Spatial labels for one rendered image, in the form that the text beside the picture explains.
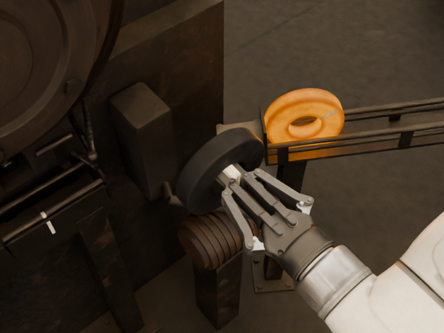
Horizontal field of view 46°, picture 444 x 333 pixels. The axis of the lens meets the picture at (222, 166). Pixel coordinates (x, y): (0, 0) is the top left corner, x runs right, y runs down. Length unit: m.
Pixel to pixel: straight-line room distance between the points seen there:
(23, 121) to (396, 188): 1.44
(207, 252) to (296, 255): 0.41
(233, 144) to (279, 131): 0.30
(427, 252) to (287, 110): 0.42
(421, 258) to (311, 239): 0.14
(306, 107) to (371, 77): 1.24
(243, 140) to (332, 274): 0.22
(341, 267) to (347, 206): 1.11
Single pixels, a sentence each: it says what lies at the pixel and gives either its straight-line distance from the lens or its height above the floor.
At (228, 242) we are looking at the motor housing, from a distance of 1.09.
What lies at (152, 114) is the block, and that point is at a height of 0.80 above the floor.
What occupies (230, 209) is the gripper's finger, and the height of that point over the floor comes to 0.85.
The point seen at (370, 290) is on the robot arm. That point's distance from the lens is 0.68.
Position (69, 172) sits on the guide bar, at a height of 0.70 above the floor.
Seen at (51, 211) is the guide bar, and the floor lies 0.71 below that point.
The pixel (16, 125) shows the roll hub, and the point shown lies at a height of 1.01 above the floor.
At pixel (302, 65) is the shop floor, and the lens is 2.20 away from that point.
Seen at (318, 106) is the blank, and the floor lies 0.76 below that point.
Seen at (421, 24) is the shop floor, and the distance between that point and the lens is 2.53.
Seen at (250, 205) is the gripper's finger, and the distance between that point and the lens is 0.74.
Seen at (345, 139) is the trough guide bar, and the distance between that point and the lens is 1.05.
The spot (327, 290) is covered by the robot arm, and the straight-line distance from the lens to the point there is 0.68.
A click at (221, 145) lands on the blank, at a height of 0.90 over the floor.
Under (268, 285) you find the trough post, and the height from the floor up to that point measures 0.01.
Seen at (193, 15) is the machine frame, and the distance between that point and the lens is 0.99.
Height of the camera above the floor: 1.47
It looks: 54 degrees down
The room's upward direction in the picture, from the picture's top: straight up
